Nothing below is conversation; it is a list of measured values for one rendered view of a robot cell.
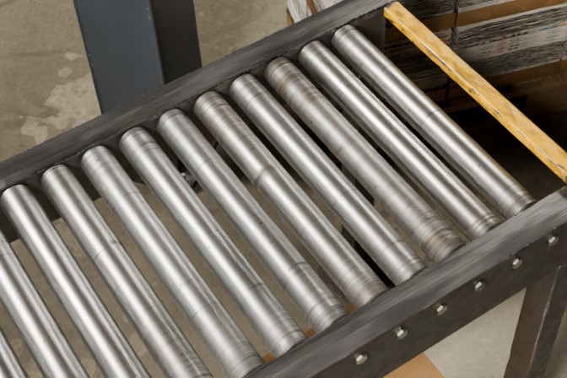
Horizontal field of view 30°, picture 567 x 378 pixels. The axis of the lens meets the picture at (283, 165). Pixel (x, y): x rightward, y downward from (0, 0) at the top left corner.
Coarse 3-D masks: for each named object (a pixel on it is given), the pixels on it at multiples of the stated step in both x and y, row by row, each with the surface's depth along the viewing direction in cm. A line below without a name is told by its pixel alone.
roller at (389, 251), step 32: (256, 96) 160; (288, 128) 156; (288, 160) 155; (320, 160) 151; (320, 192) 150; (352, 192) 147; (352, 224) 145; (384, 224) 144; (384, 256) 141; (416, 256) 141
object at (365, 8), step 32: (352, 0) 173; (288, 32) 169; (320, 32) 169; (384, 32) 177; (224, 64) 165; (256, 64) 164; (160, 96) 161; (192, 96) 161; (224, 96) 165; (96, 128) 157; (128, 128) 157; (32, 160) 153; (64, 160) 153; (0, 192) 150; (96, 192) 162; (0, 224) 155
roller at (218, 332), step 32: (96, 160) 153; (128, 192) 149; (128, 224) 146; (160, 224) 146; (160, 256) 142; (192, 288) 138; (192, 320) 136; (224, 320) 135; (224, 352) 132; (256, 352) 133
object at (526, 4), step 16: (528, 0) 230; (544, 0) 231; (560, 0) 233; (288, 16) 263; (448, 16) 226; (464, 16) 228; (480, 16) 229; (496, 16) 231; (400, 32) 226; (560, 64) 249; (496, 80) 247; (512, 80) 249; (432, 96) 245; (448, 96) 247
